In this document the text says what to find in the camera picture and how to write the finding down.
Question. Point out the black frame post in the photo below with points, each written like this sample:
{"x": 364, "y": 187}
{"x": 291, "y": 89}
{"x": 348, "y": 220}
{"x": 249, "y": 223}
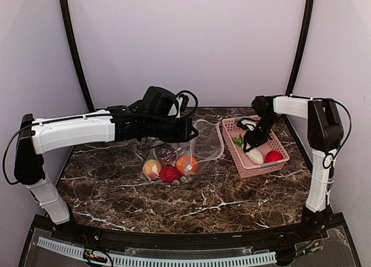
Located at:
{"x": 68, "y": 26}
{"x": 305, "y": 26}

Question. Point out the black front rail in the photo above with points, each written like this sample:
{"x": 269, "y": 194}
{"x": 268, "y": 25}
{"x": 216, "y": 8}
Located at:
{"x": 274, "y": 238}

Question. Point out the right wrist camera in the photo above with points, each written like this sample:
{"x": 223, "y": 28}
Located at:
{"x": 246, "y": 124}

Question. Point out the orange fruit toy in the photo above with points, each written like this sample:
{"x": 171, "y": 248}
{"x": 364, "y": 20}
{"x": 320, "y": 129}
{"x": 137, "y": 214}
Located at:
{"x": 187, "y": 164}

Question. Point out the left black frame post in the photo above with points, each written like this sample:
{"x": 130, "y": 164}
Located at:
{"x": 68, "y": 26}

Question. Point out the wrinkled white radish toy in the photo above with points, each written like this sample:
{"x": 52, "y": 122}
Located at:
{"x": 255, "y": 156}

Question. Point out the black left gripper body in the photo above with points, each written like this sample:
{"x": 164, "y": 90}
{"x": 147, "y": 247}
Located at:
{"x": 158, "y": 128}

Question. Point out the smooth white radish toy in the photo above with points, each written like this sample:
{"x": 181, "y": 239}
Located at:
{"x": 182, "y": 180}

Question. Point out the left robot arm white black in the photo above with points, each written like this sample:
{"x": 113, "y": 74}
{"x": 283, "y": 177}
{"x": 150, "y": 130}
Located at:
{"x": 37, "y": 139}

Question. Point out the pink plastic basket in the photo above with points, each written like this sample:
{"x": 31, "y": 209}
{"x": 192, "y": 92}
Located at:
{"x": 244, "y": 166}

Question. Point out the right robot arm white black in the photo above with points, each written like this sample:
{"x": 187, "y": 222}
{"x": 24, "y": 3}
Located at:
{"x": 325, "y": 136}

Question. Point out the red round fruit toy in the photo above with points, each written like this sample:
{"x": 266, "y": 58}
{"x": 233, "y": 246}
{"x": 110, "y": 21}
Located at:
{"x": 168, "y": 174}

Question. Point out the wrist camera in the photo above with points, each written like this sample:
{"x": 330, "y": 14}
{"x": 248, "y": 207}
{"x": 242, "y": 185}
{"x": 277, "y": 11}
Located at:
{"x": 246, "y": 124}
{"x": 181, "y": 104}

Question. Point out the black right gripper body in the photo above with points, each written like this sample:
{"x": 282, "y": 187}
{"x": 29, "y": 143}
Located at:
{"x": 266, "y": 122}

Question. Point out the yellow peach toy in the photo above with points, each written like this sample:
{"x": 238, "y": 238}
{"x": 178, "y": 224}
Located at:
{"x": 151, "y": 169}

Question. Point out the right black frame post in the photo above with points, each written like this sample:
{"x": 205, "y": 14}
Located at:
{"x": 305, "y": 26}

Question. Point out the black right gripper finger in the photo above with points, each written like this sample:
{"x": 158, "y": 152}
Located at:
{"x": 258, "y": 144}
{"x": 246, "y": 147}

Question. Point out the red tomato toy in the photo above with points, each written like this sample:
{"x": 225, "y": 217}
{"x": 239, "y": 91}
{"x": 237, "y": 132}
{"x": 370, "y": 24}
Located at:
{"x": 273, "y": 156}

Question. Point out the clear zip top bag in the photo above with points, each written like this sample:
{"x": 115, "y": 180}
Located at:
{"x": 206, "y": 147}

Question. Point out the small green radish leaf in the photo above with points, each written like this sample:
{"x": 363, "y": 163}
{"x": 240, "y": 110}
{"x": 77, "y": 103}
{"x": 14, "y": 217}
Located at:
{"x": 238, "y": 141}

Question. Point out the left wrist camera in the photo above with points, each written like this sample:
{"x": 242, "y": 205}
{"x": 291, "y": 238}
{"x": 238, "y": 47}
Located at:
{"x": 181, "y": 104}

